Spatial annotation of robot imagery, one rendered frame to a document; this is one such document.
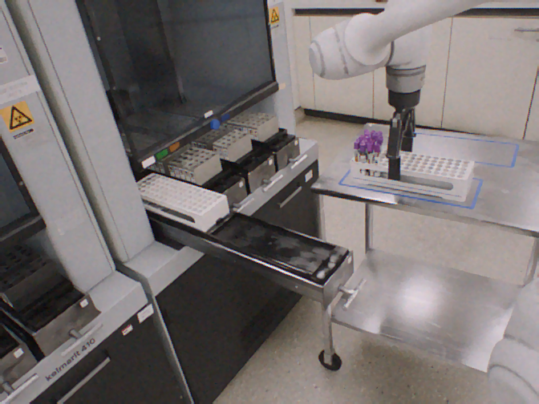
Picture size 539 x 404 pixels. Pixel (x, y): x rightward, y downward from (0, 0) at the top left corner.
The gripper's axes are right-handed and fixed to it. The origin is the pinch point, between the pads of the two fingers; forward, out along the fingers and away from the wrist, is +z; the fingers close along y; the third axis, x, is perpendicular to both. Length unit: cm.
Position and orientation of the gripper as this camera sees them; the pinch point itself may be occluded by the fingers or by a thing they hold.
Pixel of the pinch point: (400, 163)
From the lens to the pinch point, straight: 120.5
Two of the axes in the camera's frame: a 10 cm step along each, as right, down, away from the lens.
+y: 5.1, -5.2, 6.9
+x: -8.5, -2.0, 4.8
